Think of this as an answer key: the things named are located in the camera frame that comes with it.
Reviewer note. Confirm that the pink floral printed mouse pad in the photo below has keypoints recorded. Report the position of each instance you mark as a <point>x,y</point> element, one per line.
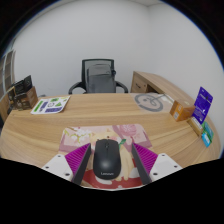
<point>100,132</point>

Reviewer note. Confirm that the orange cardboard box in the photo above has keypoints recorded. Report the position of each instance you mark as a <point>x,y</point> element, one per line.
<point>181,110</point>

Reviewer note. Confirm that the small beige box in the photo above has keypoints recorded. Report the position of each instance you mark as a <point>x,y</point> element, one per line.
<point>195,126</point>

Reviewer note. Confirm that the purple upright card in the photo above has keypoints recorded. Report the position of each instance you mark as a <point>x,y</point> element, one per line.
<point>202,105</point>

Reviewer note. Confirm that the blue packet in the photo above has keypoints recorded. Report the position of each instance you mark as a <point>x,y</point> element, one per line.
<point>206,140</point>

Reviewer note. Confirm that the black computer mouse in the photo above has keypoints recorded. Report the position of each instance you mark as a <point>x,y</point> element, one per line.
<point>106,160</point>

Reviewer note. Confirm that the large dark brown box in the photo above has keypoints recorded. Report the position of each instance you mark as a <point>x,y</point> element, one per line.
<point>26,93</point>

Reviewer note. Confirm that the green packet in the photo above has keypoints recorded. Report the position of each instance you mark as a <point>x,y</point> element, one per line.
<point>209,130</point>

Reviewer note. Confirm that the black mesh office chair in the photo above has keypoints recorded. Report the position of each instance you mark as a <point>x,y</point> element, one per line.
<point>99,78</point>

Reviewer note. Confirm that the small dark brown box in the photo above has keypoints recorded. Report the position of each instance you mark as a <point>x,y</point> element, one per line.
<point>10,100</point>

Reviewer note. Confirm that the white printed leaflet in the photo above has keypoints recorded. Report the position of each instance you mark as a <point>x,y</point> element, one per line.
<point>50,105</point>

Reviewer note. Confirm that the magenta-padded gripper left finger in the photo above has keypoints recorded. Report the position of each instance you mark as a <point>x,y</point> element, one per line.
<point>59,165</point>

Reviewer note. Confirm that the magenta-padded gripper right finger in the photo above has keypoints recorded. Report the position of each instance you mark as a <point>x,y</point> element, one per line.
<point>163,165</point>

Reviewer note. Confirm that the wooden shelf unit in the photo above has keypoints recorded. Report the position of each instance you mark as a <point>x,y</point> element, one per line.
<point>6,73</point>

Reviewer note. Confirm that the wooden side desk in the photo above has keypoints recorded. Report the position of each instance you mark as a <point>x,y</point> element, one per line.
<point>150,81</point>

